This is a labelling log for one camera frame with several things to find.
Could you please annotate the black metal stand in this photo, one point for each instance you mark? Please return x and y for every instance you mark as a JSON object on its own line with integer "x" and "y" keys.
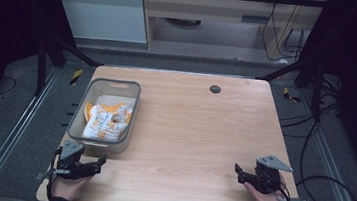
{"x": 316, "y": 91}
{"x": 41, "y": 66}

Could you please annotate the beige plastic basket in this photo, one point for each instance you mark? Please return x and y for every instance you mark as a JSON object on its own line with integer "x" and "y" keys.
{"x": 78, "y": 126}

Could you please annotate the yellow and black tape marker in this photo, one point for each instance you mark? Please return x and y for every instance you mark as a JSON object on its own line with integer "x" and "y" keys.
{"x": 75, "y": 77}
{"x": 290, "y": 95}

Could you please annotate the metal floor rail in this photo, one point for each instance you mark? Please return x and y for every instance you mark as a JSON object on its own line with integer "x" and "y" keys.
{"x": 12, "y": 133}
{"x": 333, "y": 170}

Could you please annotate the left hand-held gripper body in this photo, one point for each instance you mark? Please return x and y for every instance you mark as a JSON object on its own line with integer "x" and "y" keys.
{"x": 69, "y": 164}

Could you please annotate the white cabinet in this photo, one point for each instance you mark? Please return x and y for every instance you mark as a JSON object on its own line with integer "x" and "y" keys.
{"x": 102, "y": 12}

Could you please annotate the dark round table grommet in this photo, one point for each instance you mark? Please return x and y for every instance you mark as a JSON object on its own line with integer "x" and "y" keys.
{"x": 215, "y": 89}

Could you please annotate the light wooden desk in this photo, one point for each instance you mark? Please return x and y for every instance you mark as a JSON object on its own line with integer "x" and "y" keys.
{"x": 209, "y": 10}

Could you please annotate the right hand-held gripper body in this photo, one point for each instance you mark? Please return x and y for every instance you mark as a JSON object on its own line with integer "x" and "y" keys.
{"x": 267, "y": 178}

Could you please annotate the orange and white cloth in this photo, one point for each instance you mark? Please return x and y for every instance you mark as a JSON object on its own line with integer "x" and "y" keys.
{"x": 107, "y": 121}

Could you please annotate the person's left hand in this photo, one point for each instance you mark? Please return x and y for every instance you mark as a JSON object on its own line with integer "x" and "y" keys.
{"x": 68, "y": 186}

